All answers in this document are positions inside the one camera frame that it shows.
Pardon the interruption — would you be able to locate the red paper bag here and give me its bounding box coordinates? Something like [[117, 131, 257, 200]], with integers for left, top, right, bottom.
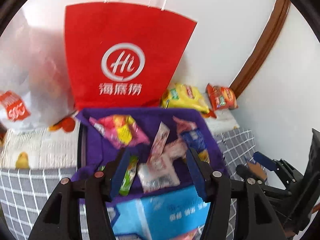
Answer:
[[63, 0, 198, 111]]

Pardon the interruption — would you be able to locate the orange chip bag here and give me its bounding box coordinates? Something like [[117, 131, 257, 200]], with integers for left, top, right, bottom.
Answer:
[[206, 83, 238, 111]]

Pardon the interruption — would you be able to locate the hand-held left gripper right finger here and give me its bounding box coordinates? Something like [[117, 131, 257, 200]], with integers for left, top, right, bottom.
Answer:
[[186, 147, 288, 240]]

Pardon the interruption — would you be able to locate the brown wooden door frame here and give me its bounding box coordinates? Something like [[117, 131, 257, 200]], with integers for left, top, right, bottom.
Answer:
[[229, 0, 291, 98]]

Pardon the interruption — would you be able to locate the pink and silver snack packet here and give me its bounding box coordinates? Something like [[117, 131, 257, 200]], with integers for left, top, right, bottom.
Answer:
[[162, 116, 201, 161]]

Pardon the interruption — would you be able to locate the printed bed sheet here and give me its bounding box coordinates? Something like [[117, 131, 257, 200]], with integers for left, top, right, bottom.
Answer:
[[0, 127, 81, 170]]

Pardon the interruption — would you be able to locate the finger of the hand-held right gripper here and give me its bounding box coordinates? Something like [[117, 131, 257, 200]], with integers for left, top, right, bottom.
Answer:
[[252, 151, 292, 181], [236, 164, 292, 198]]

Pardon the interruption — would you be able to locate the grey checked blanket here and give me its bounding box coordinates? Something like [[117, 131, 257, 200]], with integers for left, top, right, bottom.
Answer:
[[0, 128, 275, 240]]

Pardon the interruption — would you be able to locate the white and red candy packet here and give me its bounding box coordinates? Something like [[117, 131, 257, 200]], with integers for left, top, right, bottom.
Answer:
[[149, 121, 171, 163]]

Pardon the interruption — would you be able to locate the pink and yellow snack packet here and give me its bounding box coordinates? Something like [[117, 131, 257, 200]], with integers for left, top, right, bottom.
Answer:
[[89, 114, 151, 149]]

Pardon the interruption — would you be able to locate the white plastic shopping bag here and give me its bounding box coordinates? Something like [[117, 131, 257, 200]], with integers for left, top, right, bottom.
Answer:
[[0, 5, 78, 131]]

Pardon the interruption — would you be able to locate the translucent white snack packet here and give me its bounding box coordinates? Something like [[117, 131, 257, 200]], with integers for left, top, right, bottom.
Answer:
[[137, 154, 181, 193]]

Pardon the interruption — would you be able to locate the yellow chip bag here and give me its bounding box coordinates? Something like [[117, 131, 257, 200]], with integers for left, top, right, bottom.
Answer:
[[161, 83, 211, 114]]

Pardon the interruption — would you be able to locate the purple cloth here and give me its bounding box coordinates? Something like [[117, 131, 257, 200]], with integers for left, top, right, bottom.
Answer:
[[71, 107, 228, 207]]

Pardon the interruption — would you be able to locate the green cartoon snack packet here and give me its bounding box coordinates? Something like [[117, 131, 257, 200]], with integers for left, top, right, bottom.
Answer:
[[98, 154, 140, 197]]

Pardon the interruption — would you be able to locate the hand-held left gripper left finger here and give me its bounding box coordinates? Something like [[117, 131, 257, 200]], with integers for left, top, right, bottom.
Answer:
[[28, 148, 131, 240]]

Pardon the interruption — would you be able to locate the small dark blue snack packet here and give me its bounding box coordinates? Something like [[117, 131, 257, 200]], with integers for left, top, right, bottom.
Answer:
[[181, 129, 210, 162]]

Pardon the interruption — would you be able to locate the light blue box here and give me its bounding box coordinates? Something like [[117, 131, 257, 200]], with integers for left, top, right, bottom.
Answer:
[[109, 184, 212, 240]]

